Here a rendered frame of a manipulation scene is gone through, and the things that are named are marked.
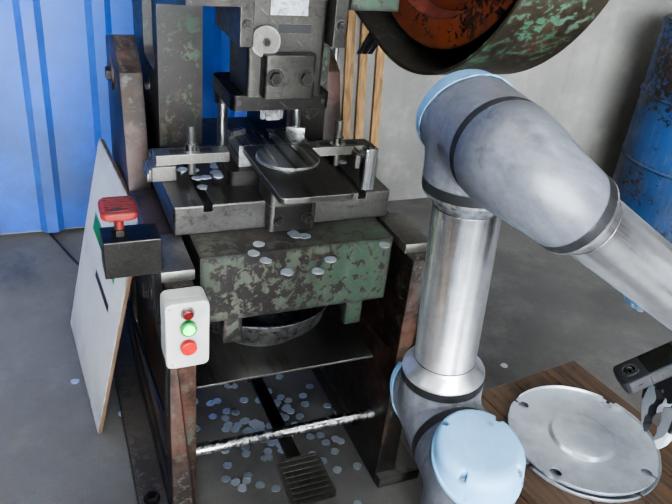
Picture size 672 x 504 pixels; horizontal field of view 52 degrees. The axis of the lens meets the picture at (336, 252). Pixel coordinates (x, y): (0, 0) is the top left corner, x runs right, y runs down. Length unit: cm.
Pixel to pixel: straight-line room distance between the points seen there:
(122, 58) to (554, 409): 120
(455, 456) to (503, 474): 6
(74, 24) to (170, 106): 96
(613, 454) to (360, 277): 59
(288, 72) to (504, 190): 70
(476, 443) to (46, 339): 154
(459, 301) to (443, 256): 6
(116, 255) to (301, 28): 53
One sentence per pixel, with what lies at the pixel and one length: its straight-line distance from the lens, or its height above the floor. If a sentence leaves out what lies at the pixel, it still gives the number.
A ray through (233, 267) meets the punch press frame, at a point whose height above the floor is 62.
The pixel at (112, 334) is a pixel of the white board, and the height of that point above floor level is 27.
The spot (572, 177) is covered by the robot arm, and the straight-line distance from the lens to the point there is 68.
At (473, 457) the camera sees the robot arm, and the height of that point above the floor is 67.
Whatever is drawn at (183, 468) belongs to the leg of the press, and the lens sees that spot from 149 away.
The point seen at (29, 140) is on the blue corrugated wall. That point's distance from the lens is 258.
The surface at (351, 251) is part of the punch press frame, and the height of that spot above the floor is 62.
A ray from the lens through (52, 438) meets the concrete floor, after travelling 186.
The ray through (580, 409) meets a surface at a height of 36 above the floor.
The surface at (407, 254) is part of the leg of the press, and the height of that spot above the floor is 62.
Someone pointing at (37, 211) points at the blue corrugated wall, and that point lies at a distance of 269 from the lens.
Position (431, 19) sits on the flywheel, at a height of 103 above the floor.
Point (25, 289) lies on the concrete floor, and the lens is 242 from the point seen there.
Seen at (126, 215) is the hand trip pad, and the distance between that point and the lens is 116.
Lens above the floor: 128
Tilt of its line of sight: 29 degrees down
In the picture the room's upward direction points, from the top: 6 degrees clockwise
